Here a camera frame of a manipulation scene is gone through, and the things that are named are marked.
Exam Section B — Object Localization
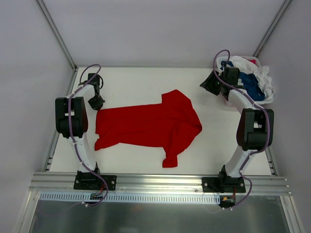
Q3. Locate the red t shirt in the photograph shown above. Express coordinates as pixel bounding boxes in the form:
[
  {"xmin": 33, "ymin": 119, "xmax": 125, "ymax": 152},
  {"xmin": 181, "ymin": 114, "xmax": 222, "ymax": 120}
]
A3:
[{"xmin": 94, "ymin": 90, "xmax": 203, "ymax": 168}]

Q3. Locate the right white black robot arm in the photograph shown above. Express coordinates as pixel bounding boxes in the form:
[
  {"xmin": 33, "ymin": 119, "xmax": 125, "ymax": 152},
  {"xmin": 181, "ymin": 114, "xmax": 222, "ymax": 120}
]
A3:
[{"xmin": 200, "ymin": 67, "xmax": 274, "ymax": 192}]

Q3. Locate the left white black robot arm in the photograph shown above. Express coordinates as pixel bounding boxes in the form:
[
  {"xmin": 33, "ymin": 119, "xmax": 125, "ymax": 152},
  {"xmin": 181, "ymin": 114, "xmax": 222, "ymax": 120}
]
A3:
[{"xmin": 55, "ymin": 73, "xmax": 105, "ymax": 189}]

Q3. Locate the white t shirt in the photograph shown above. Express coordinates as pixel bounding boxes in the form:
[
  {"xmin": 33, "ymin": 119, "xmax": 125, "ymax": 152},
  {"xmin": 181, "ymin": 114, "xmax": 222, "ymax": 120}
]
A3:
[{"xmin": 230, "ymin": 56, "xmax": 275, "ymax": 105}]

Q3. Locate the blue t shirt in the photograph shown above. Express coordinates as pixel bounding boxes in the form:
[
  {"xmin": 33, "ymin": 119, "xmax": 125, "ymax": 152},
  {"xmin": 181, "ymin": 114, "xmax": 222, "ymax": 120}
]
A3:
[{"xmin": 218, "ymin": 56, "xmax": 265, "ymax": 101}]

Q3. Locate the white laundry basket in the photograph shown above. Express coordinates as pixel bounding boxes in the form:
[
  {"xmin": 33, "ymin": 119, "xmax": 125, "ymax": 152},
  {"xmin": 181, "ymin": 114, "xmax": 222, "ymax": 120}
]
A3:
[{"xmin": 213, "ymin": 56, "xmax": 264, "ymax": 110}]

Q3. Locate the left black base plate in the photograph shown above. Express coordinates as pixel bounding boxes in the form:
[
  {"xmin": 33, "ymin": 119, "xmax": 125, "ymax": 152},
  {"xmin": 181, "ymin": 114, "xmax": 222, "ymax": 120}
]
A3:
[{"xmin": 73, "ymin": 172, "xmax": 117, "ymax": 191}]

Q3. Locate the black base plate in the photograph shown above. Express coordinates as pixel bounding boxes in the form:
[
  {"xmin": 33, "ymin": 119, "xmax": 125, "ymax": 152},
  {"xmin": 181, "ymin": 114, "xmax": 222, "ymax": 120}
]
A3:
[
  {"xmin": 202, "ymin": 177, "xmax": 246, "ymax": 193},
  {"xmin": 73, "ymin": 172, "xmax": 117, "ymax": 191}
]

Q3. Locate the aluminium mounting rail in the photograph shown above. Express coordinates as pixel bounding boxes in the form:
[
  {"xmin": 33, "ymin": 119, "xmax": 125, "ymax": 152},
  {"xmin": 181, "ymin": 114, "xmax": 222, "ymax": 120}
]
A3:
[{"xmin": 29, "ymin": 172, "xmax": 292, "ymax": 196}]

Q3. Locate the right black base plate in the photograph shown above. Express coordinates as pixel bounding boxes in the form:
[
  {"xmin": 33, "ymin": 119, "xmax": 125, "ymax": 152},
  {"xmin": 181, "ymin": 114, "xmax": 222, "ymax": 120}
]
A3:
[{"xmin": 202, "ymin": 177, "xmax": 246, "ymax": 193}]

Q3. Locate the white slotted cable duct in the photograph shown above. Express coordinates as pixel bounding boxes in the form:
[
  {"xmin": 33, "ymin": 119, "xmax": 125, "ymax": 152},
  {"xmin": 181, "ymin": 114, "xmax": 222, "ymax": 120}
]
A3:
[{"xmin": 39, "ymin": 191, "xmax": 220, "ymax": 204}]

